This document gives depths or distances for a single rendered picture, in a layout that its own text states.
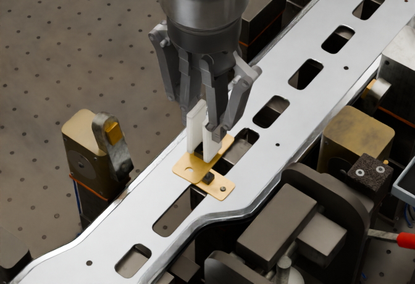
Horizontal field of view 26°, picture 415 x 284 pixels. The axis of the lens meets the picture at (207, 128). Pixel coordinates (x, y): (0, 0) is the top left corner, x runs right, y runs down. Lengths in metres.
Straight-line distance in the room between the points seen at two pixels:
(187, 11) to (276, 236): 0.37
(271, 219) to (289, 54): 0.49
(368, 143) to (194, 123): 0.39
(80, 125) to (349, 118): 0.41
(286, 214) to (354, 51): 0.51
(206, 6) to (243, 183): 0.58
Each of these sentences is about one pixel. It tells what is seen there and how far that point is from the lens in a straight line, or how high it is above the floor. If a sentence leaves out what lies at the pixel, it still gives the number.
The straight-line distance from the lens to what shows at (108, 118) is 1.33.
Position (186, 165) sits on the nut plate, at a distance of 1.06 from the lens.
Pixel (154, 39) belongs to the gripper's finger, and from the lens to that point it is 0.96.
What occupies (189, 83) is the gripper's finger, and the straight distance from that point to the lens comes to 0.97.
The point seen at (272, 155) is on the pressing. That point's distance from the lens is 1.41.
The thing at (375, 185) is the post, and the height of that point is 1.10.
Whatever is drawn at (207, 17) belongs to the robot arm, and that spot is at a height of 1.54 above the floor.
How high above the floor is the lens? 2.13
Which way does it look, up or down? 52 degrees down
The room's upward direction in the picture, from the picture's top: straight up
